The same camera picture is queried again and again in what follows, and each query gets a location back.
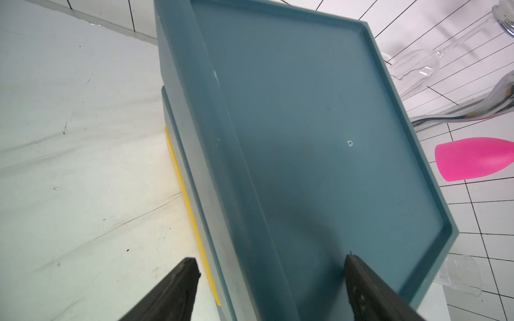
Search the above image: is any hanging clear wine glass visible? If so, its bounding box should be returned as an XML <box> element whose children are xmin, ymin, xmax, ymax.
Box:
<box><xmin>389</xmin><ymin>5</ymin><xmax>498</xmax><ymax>100</ymax></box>

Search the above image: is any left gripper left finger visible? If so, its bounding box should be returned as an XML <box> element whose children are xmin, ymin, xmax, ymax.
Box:
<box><xmin>121</xmin><ymin>258</ymin><xmax>201</xmax><ymax>321</ymax></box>

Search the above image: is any silver wine glass rack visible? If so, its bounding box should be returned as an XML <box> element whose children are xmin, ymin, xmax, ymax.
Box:
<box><xmin>410</xmin><ymin>1</ymin><xmax>513</xmax><ymax>131</ymax></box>

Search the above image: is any pink plastic wine glass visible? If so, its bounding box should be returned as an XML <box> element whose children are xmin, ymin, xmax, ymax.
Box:
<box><xmin>434</xmin><ymin>137</ymin><xmax>513</xmax><ymax>182</ymax></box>

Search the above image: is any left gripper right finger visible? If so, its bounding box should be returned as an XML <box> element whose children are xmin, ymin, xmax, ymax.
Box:
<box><xmin>344</xmin><ymin>254</ymin><xmax>423</xmax><ymax>321</ymax></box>

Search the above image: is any clear plastic cup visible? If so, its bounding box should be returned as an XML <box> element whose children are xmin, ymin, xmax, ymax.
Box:
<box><xmin>434</xmin><ymin>254</ymin><xmax>482</xmax><ymax>297</ymax></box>

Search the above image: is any teal three-drawer cabinet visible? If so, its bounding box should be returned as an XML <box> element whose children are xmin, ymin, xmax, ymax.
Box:
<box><xmin>154</xmin><ymin>1</ymin><xmax>458</xmax><ymax>320</ymax></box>

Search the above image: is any yellow box behind cabinet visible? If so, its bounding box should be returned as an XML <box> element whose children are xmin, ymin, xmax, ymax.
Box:
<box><xmin>165</xmin><ymin>127</ymin><xmax>221</xmax><ymax>306</ymax></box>

